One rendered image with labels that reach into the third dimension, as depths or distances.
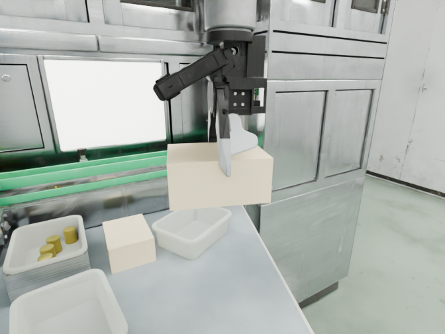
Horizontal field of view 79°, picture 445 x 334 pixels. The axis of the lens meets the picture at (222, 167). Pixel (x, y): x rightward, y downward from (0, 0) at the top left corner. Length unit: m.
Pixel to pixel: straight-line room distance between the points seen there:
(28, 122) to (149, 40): 0.52
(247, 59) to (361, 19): 1.02
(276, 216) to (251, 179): 0.79
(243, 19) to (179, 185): 0.25
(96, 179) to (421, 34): 3.48
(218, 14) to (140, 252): 0.62
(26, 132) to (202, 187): 0.84
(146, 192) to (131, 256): 0.31
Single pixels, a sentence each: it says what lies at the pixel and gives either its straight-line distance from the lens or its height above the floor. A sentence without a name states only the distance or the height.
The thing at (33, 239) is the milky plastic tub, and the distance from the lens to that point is 0.99.
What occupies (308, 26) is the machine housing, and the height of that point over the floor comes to 1.42.
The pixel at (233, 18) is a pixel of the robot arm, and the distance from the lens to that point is 0.41.
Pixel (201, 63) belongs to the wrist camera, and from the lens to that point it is 0.41.
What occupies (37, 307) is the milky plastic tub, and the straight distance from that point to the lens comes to 0.75.
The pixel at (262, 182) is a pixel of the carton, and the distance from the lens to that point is 0.43.
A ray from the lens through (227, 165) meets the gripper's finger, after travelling 0.39.
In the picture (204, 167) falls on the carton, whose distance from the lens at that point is 0.40.
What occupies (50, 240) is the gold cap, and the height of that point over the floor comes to 0.81.
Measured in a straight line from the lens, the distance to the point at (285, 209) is 1.22.
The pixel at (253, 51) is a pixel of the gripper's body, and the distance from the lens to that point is 0.43.
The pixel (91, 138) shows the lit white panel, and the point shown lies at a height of 1.03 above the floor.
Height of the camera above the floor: 1.25
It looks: 18 degrees down
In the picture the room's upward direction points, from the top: straight up
